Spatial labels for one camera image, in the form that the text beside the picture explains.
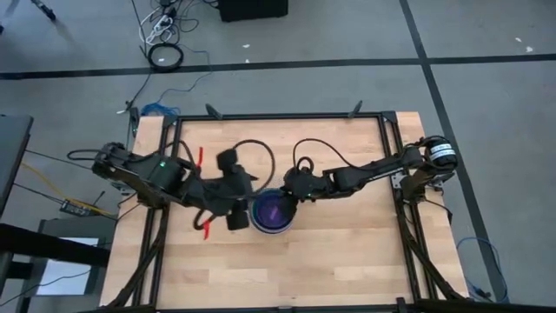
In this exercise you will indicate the dark grey desk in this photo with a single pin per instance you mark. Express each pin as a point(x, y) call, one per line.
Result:
point(11, 156)

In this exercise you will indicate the white power strip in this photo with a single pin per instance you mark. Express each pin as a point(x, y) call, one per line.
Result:
point(158, 25)

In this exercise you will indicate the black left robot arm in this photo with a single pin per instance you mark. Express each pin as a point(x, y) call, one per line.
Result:
point(152, 171)

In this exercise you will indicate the black aluminium table frame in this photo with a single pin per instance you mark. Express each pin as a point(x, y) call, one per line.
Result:
point(282, 116)

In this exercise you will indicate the purple plastic bowl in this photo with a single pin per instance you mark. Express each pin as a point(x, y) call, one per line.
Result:
point(269, 211)

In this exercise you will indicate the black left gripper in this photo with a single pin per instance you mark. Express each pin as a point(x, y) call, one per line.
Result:
point(223, 191)

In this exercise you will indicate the small black device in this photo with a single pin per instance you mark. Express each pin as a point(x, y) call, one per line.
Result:
point(74, 208)

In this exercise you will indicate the black box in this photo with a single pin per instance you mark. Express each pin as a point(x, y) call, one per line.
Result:
point(253, 9)

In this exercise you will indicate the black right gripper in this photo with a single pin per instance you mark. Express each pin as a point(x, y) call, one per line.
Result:
point(306, 184)

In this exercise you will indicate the black desk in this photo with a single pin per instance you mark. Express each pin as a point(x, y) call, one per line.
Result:
point(48, 248)

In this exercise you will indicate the black angled bracket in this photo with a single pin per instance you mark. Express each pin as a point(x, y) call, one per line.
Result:
point(213, 111)
point(355, 109)

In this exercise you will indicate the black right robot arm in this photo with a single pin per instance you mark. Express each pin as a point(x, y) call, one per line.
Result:
point(382, 167)

